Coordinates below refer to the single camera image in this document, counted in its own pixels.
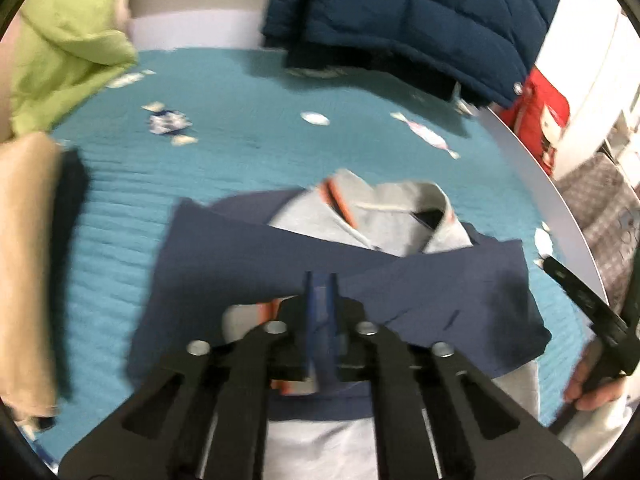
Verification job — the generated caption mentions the grey navy zip jacket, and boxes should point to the grey navy zip jacket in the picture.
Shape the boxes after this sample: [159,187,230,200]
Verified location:
[125,169,553,480]

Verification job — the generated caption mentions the navy puffer jacket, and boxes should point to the navy puffer jacket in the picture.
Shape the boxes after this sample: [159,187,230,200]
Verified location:
[261,0,566,109]

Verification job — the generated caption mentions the green pink puffer jacket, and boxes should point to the green pink puffer jacket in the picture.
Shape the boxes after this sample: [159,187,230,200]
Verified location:
[9,0,139,137]

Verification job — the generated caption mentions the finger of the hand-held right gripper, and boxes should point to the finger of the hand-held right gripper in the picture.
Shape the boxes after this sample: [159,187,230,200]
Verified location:
[541,255,617,329]

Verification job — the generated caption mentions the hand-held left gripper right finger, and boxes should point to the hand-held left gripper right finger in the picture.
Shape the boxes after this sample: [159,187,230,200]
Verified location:
[325,274,583,480]

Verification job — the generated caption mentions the teal quilted bed blanket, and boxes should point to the teal quilted bed blanket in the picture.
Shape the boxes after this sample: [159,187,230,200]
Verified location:
[25,47,608,480]

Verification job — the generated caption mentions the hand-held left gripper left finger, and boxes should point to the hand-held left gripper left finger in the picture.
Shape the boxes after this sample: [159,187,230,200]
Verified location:
[59,271,324,480]

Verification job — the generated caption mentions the white bed frame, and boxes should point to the white bed frame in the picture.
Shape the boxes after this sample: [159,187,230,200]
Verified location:
[477,104,610,307]

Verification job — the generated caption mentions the person's right hand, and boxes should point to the person's right hand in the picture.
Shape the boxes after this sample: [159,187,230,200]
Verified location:
[564,339,629,412]

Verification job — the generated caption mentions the pink checked printed cloth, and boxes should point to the pink checked printed cloth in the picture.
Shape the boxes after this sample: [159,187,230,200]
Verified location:
[556,152,640,313]

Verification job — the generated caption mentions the white headboard shelf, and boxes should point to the white headboard shelf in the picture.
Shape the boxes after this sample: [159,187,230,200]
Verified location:
[127,0,281,53]

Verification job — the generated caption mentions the beige folded clothes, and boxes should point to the beige folded clothes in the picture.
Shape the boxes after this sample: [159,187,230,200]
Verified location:
[0,132,68,423]

